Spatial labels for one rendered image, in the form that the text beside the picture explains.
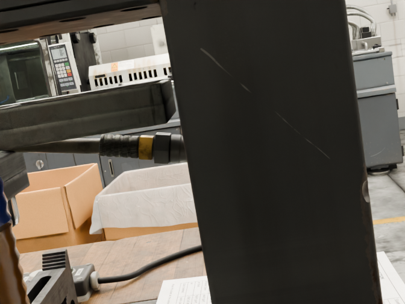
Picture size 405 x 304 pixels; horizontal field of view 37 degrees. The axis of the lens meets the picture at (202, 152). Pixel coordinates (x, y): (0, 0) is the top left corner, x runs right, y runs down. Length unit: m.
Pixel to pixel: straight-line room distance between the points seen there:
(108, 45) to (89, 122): 6.66
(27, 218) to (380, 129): 3.07
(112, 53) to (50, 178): 3.85
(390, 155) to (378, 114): 0.34
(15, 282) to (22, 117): 0.23
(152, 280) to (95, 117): 0.49
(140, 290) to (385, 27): 6.29
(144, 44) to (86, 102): 6.51
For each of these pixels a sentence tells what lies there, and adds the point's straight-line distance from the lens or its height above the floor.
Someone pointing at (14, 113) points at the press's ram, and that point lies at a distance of 0.41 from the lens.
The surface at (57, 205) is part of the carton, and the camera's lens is 2.78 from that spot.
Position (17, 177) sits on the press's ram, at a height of 1.12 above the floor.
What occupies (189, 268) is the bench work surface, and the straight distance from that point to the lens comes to 0.88.
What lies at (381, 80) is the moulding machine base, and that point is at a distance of 4.97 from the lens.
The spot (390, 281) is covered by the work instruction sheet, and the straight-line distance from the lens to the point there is 0.75.
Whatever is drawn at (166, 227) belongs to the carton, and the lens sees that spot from 2.73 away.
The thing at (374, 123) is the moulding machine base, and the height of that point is 0.43.
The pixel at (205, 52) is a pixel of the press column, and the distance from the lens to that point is 0.36.
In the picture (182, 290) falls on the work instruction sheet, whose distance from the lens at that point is 0.80.
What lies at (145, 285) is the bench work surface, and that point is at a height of 0.90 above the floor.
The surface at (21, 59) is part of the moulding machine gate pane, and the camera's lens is 5.23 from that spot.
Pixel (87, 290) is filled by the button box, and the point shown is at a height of 0.91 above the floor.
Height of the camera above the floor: 1.20
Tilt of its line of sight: 9 degrees down
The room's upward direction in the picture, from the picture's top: 10 degrees counter-clockwise
